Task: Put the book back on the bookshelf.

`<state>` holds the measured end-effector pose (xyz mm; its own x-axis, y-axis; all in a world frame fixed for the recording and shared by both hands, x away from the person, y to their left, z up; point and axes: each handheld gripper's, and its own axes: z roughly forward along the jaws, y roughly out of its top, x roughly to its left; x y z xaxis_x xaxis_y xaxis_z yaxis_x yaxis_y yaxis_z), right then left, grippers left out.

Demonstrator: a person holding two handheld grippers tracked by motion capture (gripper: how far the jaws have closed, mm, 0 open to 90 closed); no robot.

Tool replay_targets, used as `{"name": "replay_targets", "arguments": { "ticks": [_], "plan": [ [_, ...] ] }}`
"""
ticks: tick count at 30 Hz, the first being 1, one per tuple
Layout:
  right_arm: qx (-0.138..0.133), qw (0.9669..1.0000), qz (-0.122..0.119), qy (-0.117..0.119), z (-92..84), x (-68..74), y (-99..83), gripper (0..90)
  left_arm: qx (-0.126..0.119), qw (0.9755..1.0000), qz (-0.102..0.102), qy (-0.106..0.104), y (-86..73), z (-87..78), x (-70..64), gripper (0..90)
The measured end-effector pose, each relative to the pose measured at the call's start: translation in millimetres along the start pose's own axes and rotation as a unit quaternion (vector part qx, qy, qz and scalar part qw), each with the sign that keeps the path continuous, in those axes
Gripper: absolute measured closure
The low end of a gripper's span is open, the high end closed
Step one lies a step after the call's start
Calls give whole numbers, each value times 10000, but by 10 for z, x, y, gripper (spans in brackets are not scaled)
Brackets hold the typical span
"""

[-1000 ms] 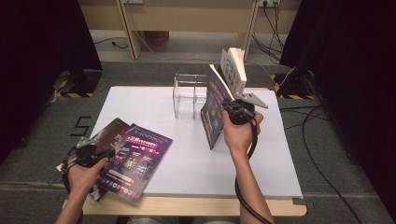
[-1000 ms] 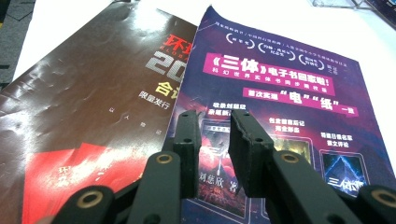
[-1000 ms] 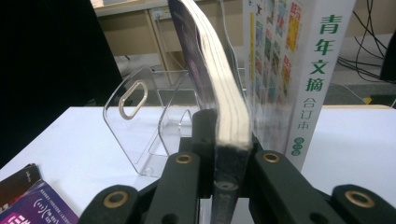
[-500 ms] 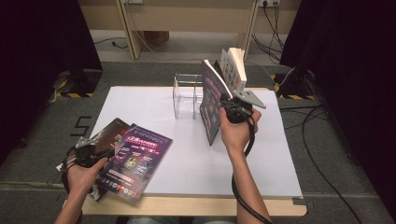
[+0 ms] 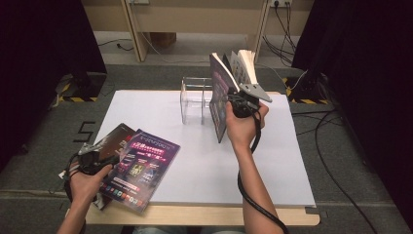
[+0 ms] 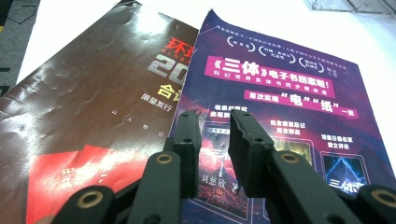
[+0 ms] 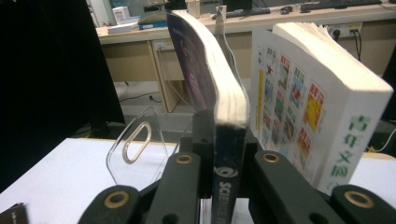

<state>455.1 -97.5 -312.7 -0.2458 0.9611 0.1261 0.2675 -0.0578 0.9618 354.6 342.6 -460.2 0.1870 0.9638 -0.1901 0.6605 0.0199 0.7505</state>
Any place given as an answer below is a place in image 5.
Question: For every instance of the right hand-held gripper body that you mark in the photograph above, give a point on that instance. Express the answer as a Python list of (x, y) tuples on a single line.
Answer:
[(245, 107)]

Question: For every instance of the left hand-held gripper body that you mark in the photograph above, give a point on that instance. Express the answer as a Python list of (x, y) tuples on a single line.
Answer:
[(91, 164)]

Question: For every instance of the purple book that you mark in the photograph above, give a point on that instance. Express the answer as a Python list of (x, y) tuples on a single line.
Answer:
[(142, 162), (220, 97)]

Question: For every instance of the white book with colourful pictures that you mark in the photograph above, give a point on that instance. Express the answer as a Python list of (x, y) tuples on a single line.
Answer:
[(248, 65)]

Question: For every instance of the clear acrylic book rack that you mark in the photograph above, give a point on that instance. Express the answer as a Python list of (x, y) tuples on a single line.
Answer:
[(193, 110)]

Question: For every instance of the person's right hand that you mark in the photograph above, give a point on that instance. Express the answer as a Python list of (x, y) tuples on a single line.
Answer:
[(243, 130)]

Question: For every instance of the person's left hand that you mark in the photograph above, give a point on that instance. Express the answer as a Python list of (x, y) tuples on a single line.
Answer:
[(86, 190)]

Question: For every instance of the black stand base striped tape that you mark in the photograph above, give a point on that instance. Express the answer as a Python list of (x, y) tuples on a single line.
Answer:
[(308, 89), (87, 87)]

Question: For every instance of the white table mat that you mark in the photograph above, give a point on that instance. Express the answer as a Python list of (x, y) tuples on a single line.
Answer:
[(195, 169)]

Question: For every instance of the beige wooden desk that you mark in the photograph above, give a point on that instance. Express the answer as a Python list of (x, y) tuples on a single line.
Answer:
[(195, 19)]

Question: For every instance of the wooden table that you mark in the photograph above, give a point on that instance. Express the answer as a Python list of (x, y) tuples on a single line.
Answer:
[(195, 216)]

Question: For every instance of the black curtain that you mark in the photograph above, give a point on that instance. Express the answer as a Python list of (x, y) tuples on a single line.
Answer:
[(373, 81), (39, 65)]

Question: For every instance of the grey tape patch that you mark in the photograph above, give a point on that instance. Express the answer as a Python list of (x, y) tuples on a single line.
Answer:
[(319, 214)]

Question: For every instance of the white wall outlet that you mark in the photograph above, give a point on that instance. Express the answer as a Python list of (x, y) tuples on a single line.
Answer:
[(282, 2)]

